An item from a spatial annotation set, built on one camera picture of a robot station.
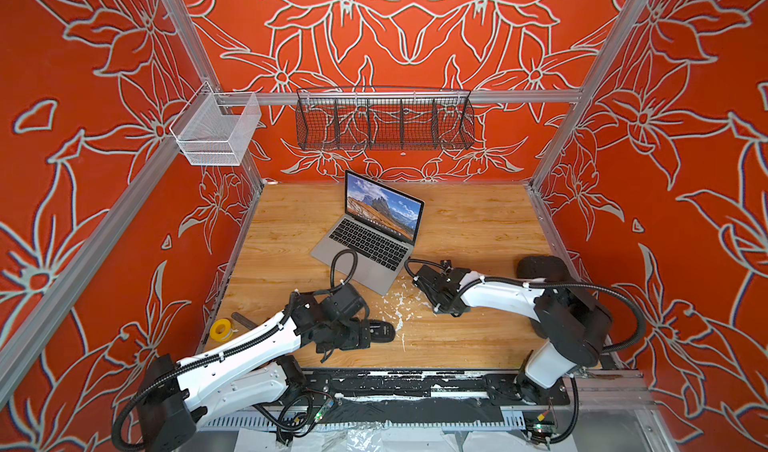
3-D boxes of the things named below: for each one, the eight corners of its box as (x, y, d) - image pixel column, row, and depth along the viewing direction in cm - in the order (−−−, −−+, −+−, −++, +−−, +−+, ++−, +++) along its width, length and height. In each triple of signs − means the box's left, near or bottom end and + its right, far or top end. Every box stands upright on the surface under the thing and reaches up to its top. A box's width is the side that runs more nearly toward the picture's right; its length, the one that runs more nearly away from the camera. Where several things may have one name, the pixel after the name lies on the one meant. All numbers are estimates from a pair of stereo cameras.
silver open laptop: (313, 255, 101) (300, 219, 86) (354, 208, 115) (350, 169, 99) (383, 295, 92) (382, 262, 76) (418, 238, 106) (424, 200, 90)
